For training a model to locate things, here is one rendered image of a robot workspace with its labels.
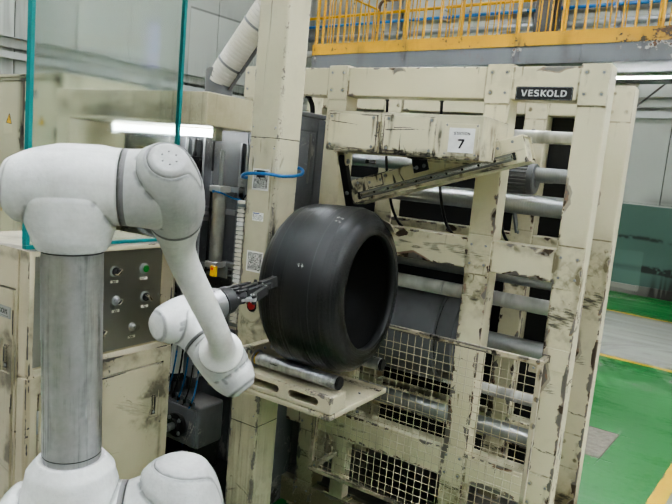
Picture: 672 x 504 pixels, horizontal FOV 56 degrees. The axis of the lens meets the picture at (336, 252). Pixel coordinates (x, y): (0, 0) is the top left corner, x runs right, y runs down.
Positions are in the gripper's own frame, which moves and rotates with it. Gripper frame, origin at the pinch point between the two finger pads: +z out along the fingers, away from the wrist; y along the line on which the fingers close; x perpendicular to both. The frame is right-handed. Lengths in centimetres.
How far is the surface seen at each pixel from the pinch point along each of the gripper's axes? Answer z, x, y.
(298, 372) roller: 17.5, 35.4, 2.1
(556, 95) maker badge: 96, -53, -50
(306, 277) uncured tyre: 12.6, 0.4, -4.5
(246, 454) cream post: 19, 76, 27
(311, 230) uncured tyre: 22.1, -11.6, 0.5
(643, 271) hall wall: 929, 225, 12
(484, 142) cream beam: 66, -38, -37
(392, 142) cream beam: 62, -36, -5
